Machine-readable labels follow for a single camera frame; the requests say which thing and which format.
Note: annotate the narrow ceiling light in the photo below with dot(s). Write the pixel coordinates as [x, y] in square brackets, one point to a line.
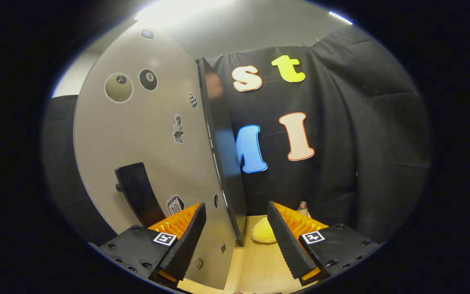
[340, 17]

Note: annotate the black backdrop cloth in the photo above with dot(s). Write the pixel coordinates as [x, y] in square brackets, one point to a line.
[361, 143]

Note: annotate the yellow plush item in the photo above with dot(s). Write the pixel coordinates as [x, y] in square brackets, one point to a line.
[263, 233]

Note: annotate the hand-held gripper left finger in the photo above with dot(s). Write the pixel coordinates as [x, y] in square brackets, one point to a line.
[188, 241]

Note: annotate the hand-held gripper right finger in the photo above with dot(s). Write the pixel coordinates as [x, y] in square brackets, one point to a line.
[286, 241]

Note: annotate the clear plastic water bottle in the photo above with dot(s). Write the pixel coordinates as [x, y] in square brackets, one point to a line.
[302, 209]

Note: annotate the dark grey shoe cabinet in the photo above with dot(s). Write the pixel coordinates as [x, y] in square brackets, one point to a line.
[225, 171]

